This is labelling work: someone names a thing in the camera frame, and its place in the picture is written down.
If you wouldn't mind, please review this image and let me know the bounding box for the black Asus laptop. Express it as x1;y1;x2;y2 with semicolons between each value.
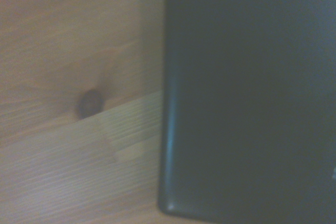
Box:
156;0;336;224

